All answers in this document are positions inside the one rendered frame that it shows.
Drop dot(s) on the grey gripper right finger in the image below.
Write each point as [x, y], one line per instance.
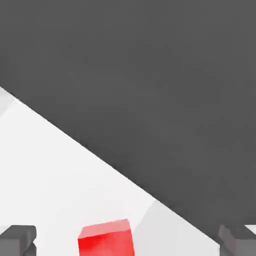
[238, 244]

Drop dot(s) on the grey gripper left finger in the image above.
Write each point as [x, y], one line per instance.
[16, 240]

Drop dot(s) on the small red cube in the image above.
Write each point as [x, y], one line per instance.
[106, 240]

